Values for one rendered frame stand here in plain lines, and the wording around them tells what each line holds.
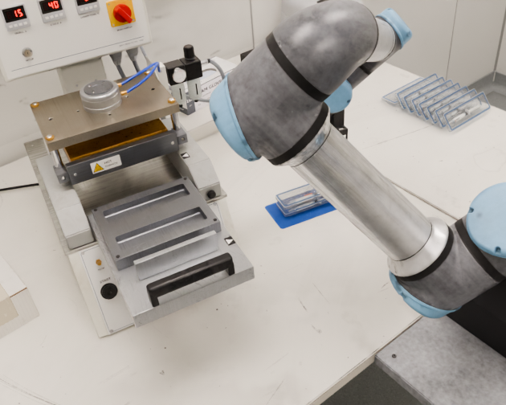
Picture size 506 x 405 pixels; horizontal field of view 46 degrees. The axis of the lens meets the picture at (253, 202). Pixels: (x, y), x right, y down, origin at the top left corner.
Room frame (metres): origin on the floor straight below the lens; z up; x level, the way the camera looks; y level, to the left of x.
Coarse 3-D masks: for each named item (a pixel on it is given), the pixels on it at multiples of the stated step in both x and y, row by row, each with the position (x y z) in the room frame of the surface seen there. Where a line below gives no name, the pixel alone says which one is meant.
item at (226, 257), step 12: (204, 264) 0.70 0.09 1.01; (216, 264) 0.70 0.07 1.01; (228, 264) 0.71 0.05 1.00; (168, 276) 0.68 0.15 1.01; (180, 276) 0.68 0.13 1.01; (192, 276) 0.69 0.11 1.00; (204, 276) 0.69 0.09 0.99; (156, 288) 0.66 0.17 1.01; (168, 288) 0.67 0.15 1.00; (156, 300) 0.66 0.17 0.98
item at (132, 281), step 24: (192, 240) 0.77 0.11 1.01; (216, 240) 0.78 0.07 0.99; (144, 264) 0.73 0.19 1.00; (168, 264) 0.74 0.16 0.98; (192, 264) 0.75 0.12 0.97; (240, 264) 0.74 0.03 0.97; (120, 288) 0.71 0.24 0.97; (144, 288) 0.70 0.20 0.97; (192, 288) 0.69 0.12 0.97; (216, 288) 0.70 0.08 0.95; (144, 312) 0.65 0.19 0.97; (168, 312) 0.67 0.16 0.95
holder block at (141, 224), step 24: (144, 192) 0.94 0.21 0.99; (168, 192) 0.94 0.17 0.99; (192, 192) 0.92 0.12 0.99; (96, 216) 0.88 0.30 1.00; (120, 216) 0.89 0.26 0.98; (144, 216) 0.86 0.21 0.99; (168, 216) 0.86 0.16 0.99; (192, 216) 0.87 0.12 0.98; (216, 216) 0.84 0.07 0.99; (120, 240) 0.82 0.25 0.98; (144, 240) 0.81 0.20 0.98; (168, 240) 0.79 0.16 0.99; (120, 264) 0.75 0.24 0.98
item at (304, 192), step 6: (300, 186) 1.17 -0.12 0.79; (306, 186) 1.17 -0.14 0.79; (288, 192) 1.15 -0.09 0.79; (294, 192) 1.15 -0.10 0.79; (300, 192) 1.14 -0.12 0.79; (306, 192) 1.14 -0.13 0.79; (312, 192) 1.14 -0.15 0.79; (282, 198) 1.13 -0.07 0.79; (288, 198) 1.12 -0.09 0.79; (294, 198) 1.12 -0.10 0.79; (300, 198) 1.12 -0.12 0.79; (306, 198) 1.12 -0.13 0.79; (288, 204) 1.10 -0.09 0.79
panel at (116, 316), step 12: (216, 204) 0.97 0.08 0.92; (84, 252) 0.86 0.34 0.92; (96, 252) 0.87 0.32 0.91; (84, 264) 0.85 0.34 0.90; (96, 264) 0.86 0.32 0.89; (96, 276) 0.84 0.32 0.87; (108, 276) 0.85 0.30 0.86; (96, 288) 0.83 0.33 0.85; (96, 300) 0.82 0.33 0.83; (108, 300) 0.83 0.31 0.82; (120, 300) 0.83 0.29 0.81; (108, 312) 0.81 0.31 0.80; (120, 312) 0.82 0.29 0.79; (108, 324) 0.80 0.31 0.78; (120, 324) 0.80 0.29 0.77; (132, 324) 0.81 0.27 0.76
